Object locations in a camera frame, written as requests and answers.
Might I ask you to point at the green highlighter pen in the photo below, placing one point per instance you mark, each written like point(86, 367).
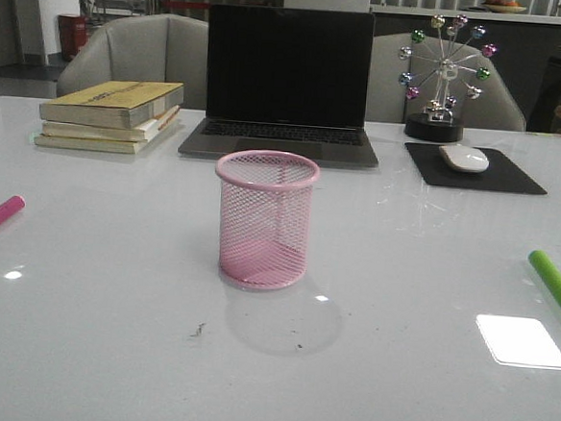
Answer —
point(548, 273)

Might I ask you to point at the pink mesh pen holder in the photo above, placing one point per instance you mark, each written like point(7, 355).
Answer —
point(264, 217)

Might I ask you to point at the grey laptop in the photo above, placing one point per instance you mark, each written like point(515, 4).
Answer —
point(287, 80)

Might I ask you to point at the middle book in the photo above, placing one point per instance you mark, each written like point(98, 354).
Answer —
point(141, 133)

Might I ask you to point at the bottom book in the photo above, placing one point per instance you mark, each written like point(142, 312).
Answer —
point(67, 142)

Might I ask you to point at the right grey armchair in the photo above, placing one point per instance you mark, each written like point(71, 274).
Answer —
point(399, 87)

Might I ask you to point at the grey armchair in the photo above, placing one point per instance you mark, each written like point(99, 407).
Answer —
point(160, 48)
point(399, 87)

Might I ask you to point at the white computer mouse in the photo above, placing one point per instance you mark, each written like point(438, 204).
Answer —
point(463, 158)

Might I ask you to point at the top yellow book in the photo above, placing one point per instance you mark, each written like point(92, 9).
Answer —
point(116, 104)

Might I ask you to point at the left grey armchair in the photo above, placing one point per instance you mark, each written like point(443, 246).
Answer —
point(160, 48)

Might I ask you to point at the ferris wheel desk ornament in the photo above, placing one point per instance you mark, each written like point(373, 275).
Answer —
point(436, 68)

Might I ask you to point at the red bin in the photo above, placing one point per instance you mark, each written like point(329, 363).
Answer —
point(73, 36)

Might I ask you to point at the fruit bowl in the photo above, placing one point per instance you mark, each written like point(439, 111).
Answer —
point(503, 6)

